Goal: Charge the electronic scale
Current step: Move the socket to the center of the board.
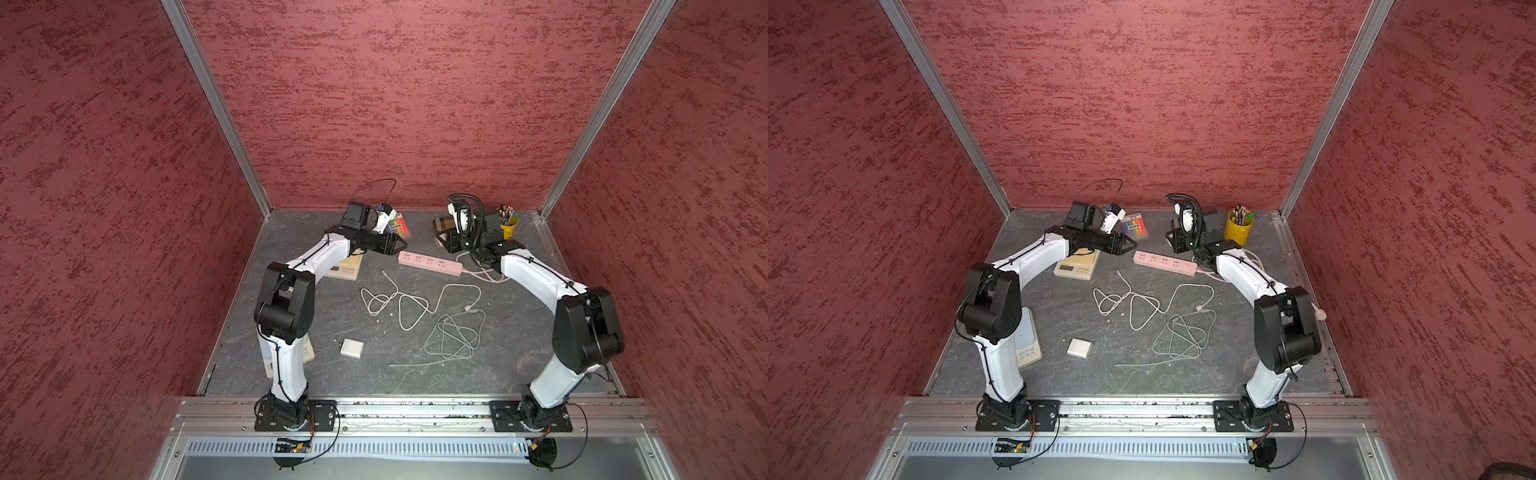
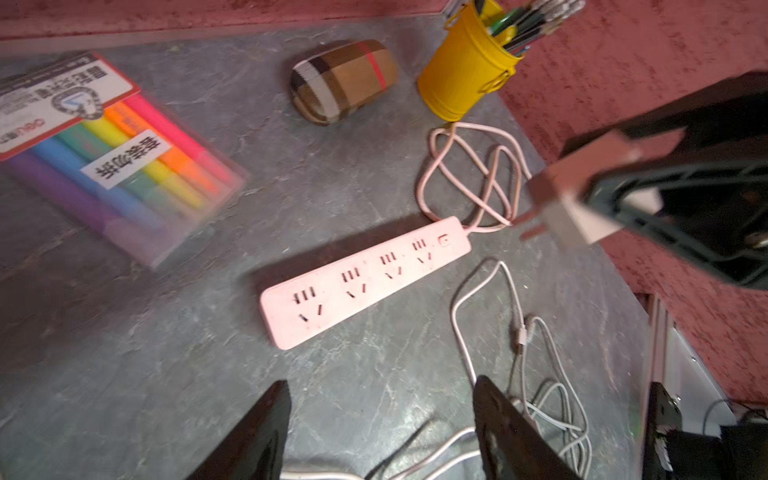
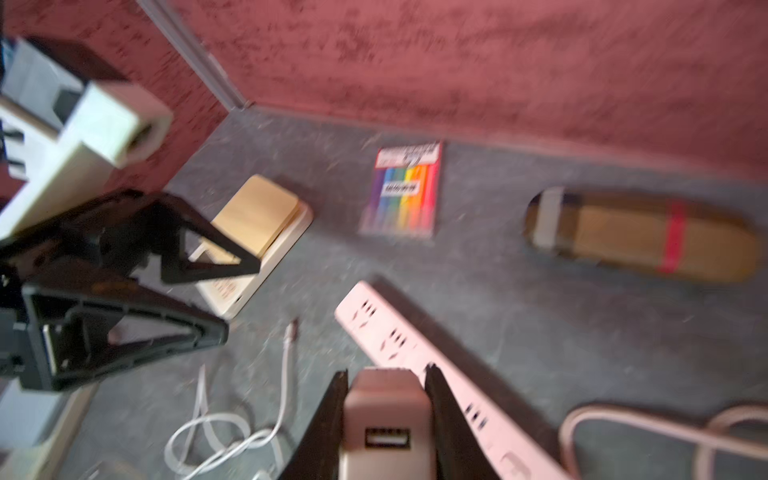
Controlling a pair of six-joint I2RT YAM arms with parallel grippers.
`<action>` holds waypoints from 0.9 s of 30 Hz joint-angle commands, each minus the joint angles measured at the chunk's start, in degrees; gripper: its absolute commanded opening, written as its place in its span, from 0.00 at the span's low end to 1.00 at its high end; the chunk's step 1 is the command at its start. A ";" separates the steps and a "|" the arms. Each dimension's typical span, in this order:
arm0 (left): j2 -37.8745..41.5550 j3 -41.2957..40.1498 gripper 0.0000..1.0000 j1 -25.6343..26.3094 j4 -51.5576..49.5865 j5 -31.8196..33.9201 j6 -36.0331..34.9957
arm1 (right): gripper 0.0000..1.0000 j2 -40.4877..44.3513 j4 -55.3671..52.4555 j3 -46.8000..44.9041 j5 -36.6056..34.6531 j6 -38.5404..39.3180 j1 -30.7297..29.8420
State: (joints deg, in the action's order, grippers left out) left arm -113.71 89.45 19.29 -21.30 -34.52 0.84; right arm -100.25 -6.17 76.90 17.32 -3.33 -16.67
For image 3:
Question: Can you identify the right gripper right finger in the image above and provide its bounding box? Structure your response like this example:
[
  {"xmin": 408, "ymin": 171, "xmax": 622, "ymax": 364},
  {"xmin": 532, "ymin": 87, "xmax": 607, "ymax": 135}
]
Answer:
[{"xmin": 425, "ymin": 364, "xmax": 500, "ymax": 480}]

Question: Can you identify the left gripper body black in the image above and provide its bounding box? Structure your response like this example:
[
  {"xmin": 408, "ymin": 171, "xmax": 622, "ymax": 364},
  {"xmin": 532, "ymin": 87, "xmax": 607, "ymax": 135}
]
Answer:
[{"xmin": 1, "ymin": 208, "xmax": 72, "ymax": 384}]

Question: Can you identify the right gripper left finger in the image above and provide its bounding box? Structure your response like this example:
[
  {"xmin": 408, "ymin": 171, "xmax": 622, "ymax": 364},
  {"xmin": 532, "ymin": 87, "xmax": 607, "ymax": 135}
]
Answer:
[{"xmin": 278, "ymin": 370, "xmax": 349, "ymax": 480}]

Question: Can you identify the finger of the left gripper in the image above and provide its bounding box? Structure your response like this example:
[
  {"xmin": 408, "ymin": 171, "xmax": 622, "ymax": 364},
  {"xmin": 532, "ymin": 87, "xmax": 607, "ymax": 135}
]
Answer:
[
  {"xmin": 21, "ymin": 282, "xmax": 229, "ymax": 392},
  {"xmin": 60, "ymin": 189, "xmax": 261, "ymax": 284}
]

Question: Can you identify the pink USB charger adapter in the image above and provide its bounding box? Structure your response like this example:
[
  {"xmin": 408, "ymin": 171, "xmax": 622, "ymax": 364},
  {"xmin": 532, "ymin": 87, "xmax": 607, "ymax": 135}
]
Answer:
[{"xmin": 338, "ymin": 368, "xmax": 437, "ymax": 480}]

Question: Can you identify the white USB cable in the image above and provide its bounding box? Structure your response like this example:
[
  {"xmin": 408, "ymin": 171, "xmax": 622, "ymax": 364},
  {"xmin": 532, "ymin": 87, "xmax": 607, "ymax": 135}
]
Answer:
[{"xmin": 163, "ymin": 319, "xmax": 300, "ymax": 480}]

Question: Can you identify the white grey kitchen scale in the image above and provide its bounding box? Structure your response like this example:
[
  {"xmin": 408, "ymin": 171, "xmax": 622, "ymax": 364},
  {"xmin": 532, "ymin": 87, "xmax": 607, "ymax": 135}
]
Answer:
[{"xmin": 1, "ymin": 380, "xmax": 96, "ymax": 479}]

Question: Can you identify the beige wooden-top electronic scale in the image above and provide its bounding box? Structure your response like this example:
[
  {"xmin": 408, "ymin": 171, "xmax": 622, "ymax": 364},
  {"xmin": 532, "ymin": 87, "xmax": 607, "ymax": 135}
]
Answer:
[{"xmin": 196, "ymin": 175, "xmax": 313, "ymax": 320}]

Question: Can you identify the pink power strip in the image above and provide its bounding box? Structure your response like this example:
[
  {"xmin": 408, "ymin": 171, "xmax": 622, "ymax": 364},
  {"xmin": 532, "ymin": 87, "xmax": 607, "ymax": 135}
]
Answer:
[{"xmin": 335, "ymin": 281, "xmax": 570, "ymax": 479}]

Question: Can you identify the rainbow highlighter pack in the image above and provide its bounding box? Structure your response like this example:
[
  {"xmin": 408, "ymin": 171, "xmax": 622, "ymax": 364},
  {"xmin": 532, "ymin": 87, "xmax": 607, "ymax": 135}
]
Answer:
[{"xmin": 359, "ymin": 142, "xmax": 444, "ymax": 238}]

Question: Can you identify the brown plaid pencil case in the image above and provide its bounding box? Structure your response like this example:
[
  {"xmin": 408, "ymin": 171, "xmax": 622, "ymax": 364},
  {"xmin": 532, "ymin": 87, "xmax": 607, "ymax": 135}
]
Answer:
[{"xmin": 523, "ymin": 186, "xmax": 761, "ymax": 284}]

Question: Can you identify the left aluminium corner post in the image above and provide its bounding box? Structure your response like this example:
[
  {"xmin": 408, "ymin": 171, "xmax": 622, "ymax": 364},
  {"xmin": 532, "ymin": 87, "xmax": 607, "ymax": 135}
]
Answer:
[{"xmin": 137, "ymin": 0, "xmax": 250, "ymax": 112}]

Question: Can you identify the pink power strip cord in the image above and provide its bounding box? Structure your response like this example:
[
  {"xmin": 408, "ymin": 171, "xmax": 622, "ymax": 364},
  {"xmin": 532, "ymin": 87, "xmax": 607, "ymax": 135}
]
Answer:
[{"xmin": 557, "ymin": 403, "xmax": 768, "ymax": 480}]

